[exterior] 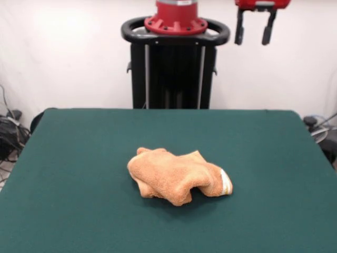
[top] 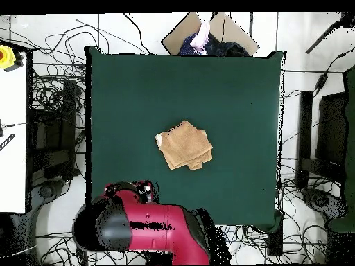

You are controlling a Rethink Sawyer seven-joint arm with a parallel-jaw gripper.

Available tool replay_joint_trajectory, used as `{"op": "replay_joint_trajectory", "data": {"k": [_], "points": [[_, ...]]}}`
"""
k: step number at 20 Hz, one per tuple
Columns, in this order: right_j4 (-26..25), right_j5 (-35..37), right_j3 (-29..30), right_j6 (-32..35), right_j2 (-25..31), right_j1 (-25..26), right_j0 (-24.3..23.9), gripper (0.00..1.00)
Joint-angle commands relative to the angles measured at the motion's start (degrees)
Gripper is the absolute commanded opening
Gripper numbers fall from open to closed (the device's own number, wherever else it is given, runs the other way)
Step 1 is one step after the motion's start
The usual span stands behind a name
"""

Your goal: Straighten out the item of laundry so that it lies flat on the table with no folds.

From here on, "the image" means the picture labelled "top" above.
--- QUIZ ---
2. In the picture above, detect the tan terry towel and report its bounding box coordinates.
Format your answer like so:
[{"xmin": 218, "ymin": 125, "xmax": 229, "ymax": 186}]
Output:
[{"xmin": 155, "ymin": 120, "xmax": 214, "ymax": 171}]

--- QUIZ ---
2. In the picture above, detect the black flat panel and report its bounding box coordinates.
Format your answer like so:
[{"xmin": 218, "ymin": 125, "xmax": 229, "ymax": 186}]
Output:
[{"xmin": 315, "ymin": 92, "xmax": 348, "ymax": 167}]

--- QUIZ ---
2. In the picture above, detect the dark green table cloth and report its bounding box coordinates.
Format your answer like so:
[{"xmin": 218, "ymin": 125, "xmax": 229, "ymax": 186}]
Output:
[{"xmin": 84, "ymin": 45, "xmax": 286, "ymax": 232}]

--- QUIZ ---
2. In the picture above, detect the blue dotted garment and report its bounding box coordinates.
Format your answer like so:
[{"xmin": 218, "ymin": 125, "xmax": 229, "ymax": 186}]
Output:
[{"xmin": 178, "ymin": 33, "xmax": 200, "ymax": 56}]

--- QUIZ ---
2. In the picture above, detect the dark navy garment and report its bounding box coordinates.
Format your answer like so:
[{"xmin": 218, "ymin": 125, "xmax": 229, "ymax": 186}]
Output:
[{"xmin": 203, "ymin": 32, "xmax": 250, "ymax": 57}]

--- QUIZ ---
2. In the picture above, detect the brown cardboard box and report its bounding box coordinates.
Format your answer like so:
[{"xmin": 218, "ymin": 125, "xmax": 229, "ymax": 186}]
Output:
[{"xmin": 161, "ymin": 12, "xmax": 260, "ymax": 57}]

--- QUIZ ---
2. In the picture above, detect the pink garment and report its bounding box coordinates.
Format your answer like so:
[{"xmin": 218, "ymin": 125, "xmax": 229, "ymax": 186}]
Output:
[{"xmin": 190, "ymin": 20, "xmax": 211, "ymax": 53}]

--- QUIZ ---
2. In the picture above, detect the black equipment rack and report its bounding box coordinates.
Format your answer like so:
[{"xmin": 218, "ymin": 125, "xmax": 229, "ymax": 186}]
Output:
[{"xmin": 27, "ymin": 78, "xmax": 79, "ymax": 181}]

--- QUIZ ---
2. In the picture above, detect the black table leg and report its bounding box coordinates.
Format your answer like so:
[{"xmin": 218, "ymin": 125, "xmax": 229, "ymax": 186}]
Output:
[{"xmin": 267, "ymin": 225, "xmax": 284, "ymax": 256}]

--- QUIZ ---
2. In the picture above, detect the grey wheeled stand base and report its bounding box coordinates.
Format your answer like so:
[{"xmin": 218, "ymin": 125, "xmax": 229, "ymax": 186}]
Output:
[
  {"xmin": 10, "ymin": 178, "xmax": 66, "ymax": 266},
  {"xmin": 301, "ymin": 187, "xmax": 347, "ymax": 222}
]

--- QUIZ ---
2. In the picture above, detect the black power adapter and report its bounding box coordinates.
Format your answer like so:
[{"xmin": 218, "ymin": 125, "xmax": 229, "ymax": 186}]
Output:
[{"xmin": 313, "ymin": 72, "xmax": 329, "ymax": 94}]

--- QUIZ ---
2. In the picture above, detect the white desk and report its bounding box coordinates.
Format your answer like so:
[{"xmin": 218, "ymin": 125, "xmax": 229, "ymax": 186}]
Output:
[{"xmin": 0, "ymin": 52, "xmax": 28, "ymax": 214}]

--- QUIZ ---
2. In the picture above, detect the green fabric sheet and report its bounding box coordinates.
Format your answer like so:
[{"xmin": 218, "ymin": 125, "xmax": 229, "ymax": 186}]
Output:
[{"xmin": 328, "ymin": 64, "xmax": 355, "ymax": 233}]

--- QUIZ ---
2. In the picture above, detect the black tripod leg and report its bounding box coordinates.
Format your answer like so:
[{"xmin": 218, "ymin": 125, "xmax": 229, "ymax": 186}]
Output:
[{"xmin": 304, "ymin": 12, "xmax": 355, "ymax": 55}]

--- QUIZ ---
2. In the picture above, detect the yellow emergency stop button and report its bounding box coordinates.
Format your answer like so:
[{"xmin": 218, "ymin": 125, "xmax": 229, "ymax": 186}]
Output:
[{"xmin": 0, "ymin": 44, "xmax": 17, "ymax": 70}]

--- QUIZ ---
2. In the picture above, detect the black cable tangle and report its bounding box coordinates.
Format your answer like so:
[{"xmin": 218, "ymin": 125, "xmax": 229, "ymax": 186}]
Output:
[
  {"xmin": 216, "ymin": 154, "xmax": 334, "ymax": 264},
  {"xmin": 28, "ymin": 19, "xmax": 112, "ymax": 117}
]

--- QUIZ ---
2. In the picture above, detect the black metal post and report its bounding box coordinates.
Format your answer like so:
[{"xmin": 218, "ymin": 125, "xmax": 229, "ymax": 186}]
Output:
[{"xmin": 295, "ymin": 90, "xmax": 313, "ymax": 189}]

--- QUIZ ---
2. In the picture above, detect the black ribbed strap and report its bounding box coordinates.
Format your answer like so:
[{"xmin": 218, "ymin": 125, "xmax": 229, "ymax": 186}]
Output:
[{"xmin": 0, "ymin": 133, "xmax": 16, "ymax": 152}]

